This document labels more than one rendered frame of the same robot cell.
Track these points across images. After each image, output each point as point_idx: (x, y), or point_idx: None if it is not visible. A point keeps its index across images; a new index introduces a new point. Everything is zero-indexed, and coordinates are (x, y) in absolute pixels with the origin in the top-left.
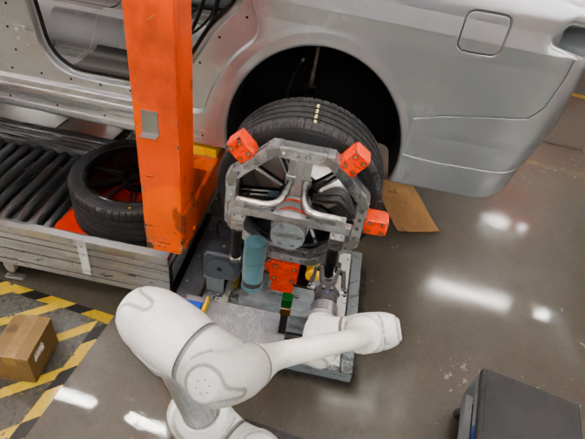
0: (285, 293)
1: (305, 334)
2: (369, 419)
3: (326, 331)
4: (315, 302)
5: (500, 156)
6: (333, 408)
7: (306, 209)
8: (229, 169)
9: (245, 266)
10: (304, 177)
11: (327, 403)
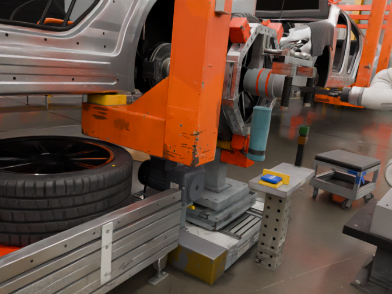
0: (302, 126)
1: (383, 93)
2: (312, 220)
3: (385, 86)
4: (354, 89)
5: None
6: (303, 227)
7: (300, 53)
8: (234, 53)
9: (263, 132)
10: (267, 47)
11: (298, 228)
